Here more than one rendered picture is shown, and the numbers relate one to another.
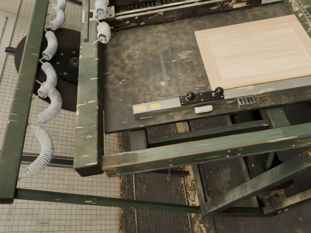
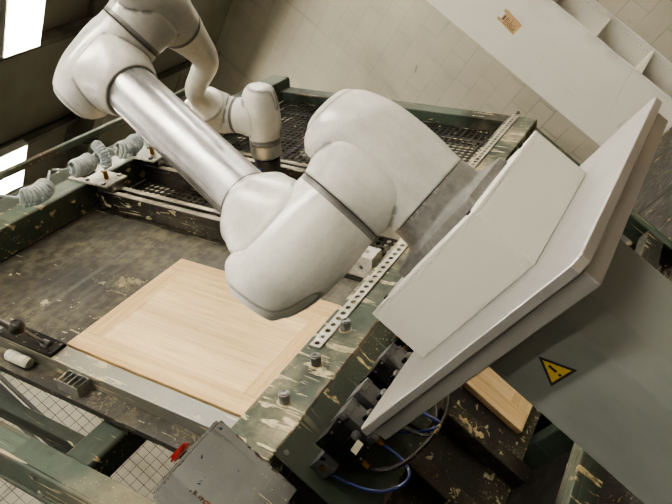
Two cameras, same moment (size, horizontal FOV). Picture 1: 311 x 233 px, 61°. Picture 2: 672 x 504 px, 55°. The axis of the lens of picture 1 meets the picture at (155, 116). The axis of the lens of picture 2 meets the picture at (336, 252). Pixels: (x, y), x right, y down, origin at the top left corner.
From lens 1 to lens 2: 1.50 m
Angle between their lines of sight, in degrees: 31
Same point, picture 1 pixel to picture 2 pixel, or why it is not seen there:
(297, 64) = (221, 379)
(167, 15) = (182, 221)
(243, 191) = not seen: outside the picture
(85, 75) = not seen: outside the picture
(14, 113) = not seen: outside the picture
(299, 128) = (46, 455)
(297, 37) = (291, 340)
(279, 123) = (82, 450)
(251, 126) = (53, 432)
